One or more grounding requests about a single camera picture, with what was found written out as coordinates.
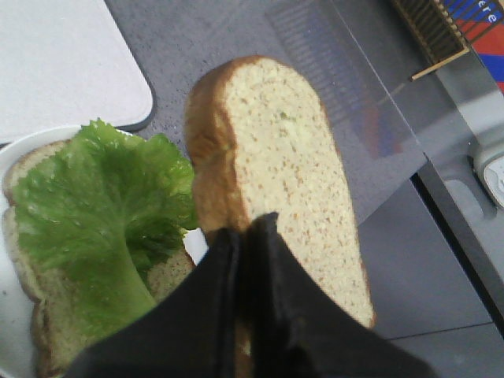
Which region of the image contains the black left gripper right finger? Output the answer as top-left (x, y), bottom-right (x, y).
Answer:
top-left (243, 213), bottom-right (435, 377)

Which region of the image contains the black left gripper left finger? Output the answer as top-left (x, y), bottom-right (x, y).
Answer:
top-left (65, 229), bottom-right (241, 377)

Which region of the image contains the green lettuce leaf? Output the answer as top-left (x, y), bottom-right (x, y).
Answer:
top-left (13, 120), bottom-right (197, 339)

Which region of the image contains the bread slice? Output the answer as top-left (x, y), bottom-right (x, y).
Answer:
top-left (2, 139), bottom-right (197, 378)
top-left (184, 56), bottom-right (375, 328)

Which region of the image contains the white round plate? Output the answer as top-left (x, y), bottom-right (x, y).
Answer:
top-left (0, 124), bottom-right (209, 378)

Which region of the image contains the white grey device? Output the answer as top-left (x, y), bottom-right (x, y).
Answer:
top-left (470, 144), bottom-right (503, 209)

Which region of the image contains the white cutting board black rim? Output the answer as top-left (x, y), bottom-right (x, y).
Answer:
top-left (1, 1), bottom-right (154, 143)

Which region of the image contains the red blue printed box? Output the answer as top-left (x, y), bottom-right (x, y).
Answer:
top-left (443, 0), bottom-right (503, 91)

